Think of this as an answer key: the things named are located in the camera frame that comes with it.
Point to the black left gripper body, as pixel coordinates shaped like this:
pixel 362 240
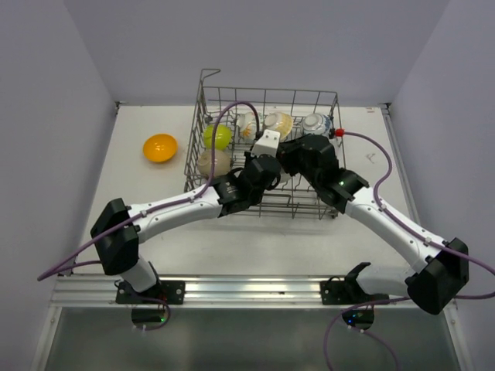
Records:
pixel 247 158

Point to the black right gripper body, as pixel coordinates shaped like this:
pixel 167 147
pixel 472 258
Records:
pixel 291 159

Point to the orange ribbed bowl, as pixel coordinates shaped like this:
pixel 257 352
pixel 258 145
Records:
pixel 160 148

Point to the white ribbed bowl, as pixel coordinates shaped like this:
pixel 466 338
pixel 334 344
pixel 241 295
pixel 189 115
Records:
pixel 284 178

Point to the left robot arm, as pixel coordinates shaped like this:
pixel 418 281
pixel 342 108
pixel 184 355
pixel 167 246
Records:
pixel 121 228

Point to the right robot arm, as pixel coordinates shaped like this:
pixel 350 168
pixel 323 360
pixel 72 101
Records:
pixel 438 269

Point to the white blue patterned bowl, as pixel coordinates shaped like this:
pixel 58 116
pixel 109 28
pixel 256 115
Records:
pixel 317 124

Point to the beige bowl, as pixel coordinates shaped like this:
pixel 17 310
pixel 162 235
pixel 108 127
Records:
pixel 221 163

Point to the white yellow dotted bowl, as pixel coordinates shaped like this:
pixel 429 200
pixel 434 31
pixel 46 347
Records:
pixel 280 122

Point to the white floral leaf bowl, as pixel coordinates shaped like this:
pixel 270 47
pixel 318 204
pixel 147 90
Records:
pixel 247 126

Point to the lime green bowl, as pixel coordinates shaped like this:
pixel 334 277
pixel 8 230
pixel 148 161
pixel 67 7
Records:
pixel 222 137

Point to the grey wire dish rack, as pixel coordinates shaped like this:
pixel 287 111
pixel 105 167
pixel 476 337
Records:
pixel 222 105

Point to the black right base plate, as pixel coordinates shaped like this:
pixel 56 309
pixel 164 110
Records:
pixel 345 291

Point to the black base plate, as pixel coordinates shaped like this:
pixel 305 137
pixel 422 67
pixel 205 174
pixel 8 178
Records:
pixel 345 291
pixel 163 291

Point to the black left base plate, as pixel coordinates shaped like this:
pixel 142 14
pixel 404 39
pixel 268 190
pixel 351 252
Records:
pixel 163 291

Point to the aluminium mounting rail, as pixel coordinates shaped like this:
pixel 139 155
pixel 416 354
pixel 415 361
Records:
pixel 210 291

